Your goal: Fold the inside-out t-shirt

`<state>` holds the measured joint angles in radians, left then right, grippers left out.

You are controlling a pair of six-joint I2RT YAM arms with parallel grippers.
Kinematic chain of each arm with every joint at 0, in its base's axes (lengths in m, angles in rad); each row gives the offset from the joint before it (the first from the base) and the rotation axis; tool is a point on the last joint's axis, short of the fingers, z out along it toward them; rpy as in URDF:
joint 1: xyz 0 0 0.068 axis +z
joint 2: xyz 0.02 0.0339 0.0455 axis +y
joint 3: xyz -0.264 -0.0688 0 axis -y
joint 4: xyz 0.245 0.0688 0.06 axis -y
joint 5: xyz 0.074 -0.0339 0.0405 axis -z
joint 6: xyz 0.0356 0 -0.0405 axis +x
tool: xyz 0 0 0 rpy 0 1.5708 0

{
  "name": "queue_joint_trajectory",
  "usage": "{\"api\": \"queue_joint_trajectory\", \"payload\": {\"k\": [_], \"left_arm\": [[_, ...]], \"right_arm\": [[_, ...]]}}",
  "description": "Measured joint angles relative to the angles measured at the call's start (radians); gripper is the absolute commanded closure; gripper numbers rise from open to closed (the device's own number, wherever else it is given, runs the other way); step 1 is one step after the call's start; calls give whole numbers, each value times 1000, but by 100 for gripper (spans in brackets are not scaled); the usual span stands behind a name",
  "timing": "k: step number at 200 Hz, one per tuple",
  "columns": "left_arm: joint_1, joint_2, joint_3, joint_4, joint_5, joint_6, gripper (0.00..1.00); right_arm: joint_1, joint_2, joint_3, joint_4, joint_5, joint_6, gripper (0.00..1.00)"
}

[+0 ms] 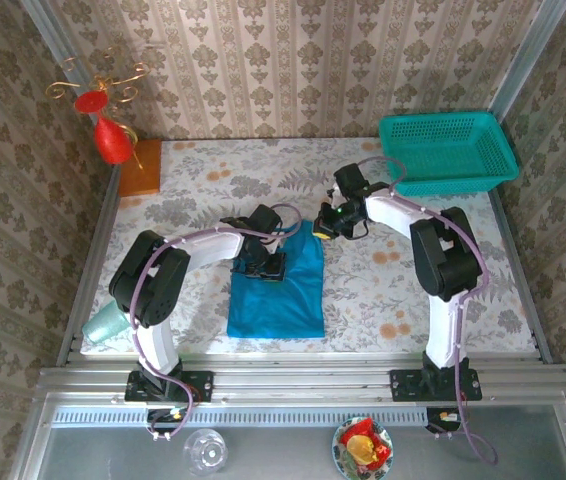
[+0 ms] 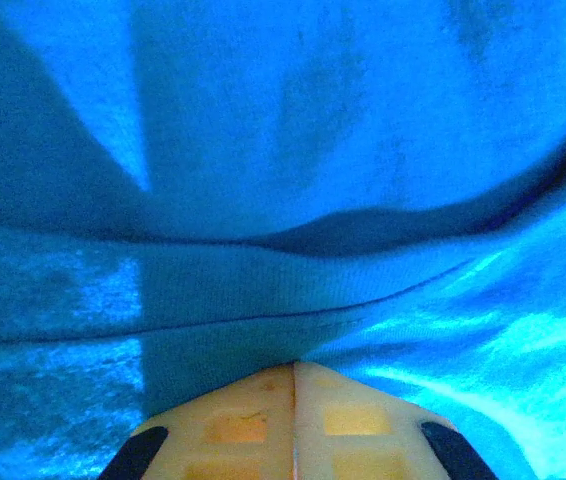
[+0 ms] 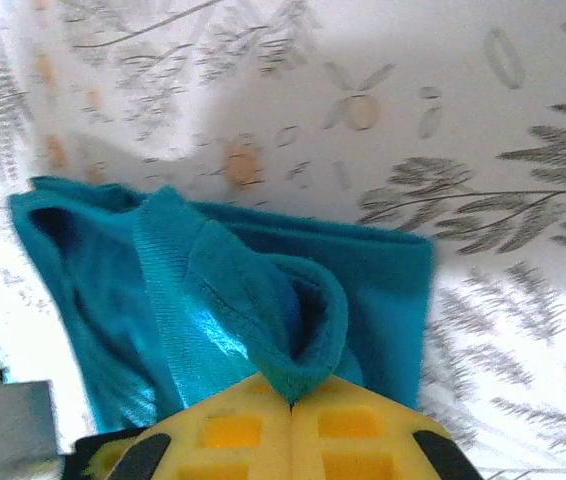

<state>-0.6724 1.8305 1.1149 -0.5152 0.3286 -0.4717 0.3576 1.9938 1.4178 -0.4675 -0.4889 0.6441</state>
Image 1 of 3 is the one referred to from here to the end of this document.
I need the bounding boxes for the blue t-shirt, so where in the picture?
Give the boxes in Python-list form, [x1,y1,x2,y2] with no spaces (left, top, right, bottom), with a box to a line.
[226,221,326,340]

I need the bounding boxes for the floral table cover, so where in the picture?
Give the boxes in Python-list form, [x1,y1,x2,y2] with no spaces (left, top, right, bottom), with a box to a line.
[82,138,537,356]

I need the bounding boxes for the teal plastic basket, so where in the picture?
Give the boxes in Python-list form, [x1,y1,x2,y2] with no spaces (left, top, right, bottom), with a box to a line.
[378,110,520,197]

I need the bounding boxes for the orange wooden block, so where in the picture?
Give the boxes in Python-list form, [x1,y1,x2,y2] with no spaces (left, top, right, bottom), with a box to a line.
[118,138,163,197]

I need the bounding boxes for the pale green cup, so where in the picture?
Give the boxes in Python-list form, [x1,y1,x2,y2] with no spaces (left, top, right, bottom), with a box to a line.
[81,301,129,345]

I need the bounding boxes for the clear plastic cup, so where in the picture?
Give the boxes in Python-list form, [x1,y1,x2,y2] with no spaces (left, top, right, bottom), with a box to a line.
[182,428,228,476]

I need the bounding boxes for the patterned plate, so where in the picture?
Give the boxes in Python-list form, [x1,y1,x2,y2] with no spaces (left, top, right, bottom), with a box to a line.
[331,416,394,480]

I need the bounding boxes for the red yellow snack packets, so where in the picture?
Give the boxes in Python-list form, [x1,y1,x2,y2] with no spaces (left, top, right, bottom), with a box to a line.
[338,418,393,470]

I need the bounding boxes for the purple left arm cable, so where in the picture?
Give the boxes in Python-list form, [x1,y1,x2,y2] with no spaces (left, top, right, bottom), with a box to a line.
[130,202,304,441]

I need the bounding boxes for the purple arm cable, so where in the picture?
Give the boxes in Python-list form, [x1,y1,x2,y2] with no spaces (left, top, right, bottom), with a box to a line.
[130,202,304,441]
[355,155,499,466]

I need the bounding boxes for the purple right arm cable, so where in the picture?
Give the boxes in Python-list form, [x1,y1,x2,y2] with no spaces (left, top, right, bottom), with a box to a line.
[355,155,499,466]

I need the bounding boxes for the aluminium frame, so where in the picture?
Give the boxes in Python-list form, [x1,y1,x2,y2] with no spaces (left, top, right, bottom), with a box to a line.
[12,0,566,480]

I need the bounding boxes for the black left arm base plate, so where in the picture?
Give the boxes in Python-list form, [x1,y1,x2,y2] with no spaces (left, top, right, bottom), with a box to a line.
[123,369,214,404]

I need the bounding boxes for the grey slotted cable duct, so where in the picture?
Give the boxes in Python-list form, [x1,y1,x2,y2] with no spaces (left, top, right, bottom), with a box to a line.
[52,405,429,428]

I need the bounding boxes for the red gold wire ornament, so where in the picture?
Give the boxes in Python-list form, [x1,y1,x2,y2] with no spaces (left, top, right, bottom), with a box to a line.
[45,45,150,169]

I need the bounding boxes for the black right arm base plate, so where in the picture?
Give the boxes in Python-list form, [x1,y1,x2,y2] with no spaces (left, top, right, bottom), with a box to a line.
[389,368,483,403]

